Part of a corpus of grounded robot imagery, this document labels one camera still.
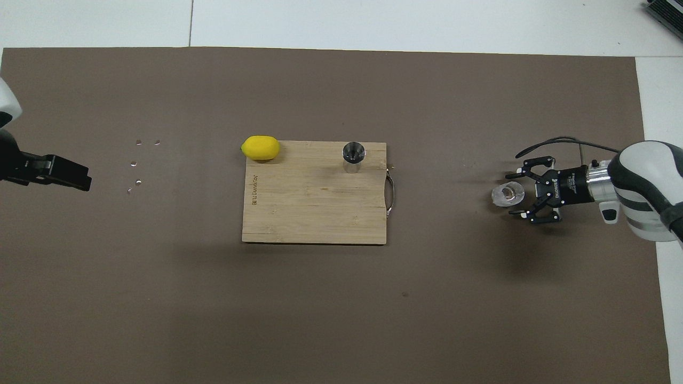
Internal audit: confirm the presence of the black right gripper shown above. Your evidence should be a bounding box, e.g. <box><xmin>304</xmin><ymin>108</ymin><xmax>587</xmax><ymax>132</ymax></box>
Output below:
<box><xmin>506</xmin><ymin>156</ymin><xmax>594</xmax><ymax>223</ymax></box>

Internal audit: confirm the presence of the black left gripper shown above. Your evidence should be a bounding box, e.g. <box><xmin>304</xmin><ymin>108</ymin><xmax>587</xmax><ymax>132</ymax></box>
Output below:
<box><xmin>0</xmin><ymin>149</ymin><xmax>92</xmax><ymax>191</ymax></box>

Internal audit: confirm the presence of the small clear glass cup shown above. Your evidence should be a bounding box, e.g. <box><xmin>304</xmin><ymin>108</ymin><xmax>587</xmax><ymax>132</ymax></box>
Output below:
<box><xmin>491</xmin><ymin>181</ymin><xmax>526</xmax><ymax>207</ymax></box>

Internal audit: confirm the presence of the steel cocktail jigger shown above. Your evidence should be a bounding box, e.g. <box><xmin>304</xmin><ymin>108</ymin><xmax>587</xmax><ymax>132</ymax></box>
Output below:
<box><xmin>341</xmin><ymin>141</ymin><xmax>367</xmax><ymax>174</ymax></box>

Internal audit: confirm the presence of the yellow lemon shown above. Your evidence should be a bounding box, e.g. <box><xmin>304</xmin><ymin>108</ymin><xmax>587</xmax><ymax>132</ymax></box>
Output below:
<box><xmin>241</xmin><ymin>135</ymin><xmax>281</xmax><ymax>162</ymax></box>

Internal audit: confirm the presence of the grey ribbed metal box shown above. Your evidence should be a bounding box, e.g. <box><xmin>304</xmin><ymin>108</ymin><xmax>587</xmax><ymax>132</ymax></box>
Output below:
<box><xmin>643</xmin><ymin>0</ymin><xmax>683</xmax><ymax>25</ymax></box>

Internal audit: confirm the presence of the bamboo cutting board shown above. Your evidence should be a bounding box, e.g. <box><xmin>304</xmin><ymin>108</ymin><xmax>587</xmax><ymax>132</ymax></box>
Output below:
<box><xmin>242</xmin><ymin>140</ymin><xmax>396</xmax><ymax>246</ymax></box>

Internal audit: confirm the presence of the brown table mat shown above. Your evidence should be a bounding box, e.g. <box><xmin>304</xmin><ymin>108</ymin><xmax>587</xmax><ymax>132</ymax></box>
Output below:
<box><xmin>0</xmin><ymin>47</ymin><xmax>672</xmax><ymax>384</ymax></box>

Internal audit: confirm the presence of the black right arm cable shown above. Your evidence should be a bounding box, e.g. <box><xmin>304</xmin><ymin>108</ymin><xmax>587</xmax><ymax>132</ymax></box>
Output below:
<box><xmin>515</xmin><ymin>136</ymin><xmax>622</xmax><ymax>163</ymax></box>

